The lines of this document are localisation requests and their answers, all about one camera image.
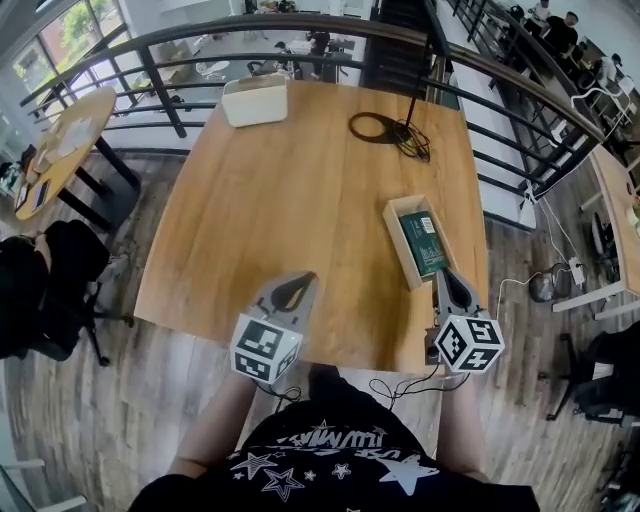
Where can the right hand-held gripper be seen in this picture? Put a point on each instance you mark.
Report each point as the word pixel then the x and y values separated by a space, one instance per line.
pixel 467 345

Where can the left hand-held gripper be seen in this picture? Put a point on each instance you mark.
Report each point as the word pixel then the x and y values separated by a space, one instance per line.
pixel 265 350

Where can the green tissue pack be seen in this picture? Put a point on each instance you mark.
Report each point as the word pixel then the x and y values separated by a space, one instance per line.
pixel 422 245

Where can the wooden tray box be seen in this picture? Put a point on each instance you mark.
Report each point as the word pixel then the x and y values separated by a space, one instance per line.
pixel 397 235

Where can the person's left forearm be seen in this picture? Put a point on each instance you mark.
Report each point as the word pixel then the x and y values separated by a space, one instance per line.
pixel 215 425

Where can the person's right forearm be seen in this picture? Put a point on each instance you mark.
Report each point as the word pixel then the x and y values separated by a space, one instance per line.
pixel 462 425

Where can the white storage box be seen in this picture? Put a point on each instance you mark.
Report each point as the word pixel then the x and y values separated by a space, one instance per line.
pixel 255 107

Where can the wooden table with white legs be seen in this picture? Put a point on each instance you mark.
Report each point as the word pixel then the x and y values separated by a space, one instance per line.
pixel 300 210

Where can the white power strip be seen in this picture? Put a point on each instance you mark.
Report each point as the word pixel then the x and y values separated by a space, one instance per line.
pixel 576 270

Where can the black office chair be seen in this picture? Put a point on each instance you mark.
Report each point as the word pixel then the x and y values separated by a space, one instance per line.
pixel 75 255
pixel 605 380

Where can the black star print shirt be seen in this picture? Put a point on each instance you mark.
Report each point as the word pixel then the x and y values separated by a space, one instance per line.
pixel 325 465

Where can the thin black pole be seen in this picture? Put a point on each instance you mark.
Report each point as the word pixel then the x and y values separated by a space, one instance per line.
pixel 415 95

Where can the black metal railing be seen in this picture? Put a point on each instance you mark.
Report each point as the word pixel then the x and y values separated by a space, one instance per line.
pixel 160 90

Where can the white gooseneck lamp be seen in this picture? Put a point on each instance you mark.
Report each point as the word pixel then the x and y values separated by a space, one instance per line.
pixel 592 92

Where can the round wooden table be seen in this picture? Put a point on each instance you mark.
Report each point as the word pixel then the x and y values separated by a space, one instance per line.
pixel 85 125

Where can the dark tablet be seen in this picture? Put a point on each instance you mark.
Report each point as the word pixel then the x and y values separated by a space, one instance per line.
pixel 40 194

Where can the wooden desk with white frame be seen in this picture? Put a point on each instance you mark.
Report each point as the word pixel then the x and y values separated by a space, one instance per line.
pixel 612 200

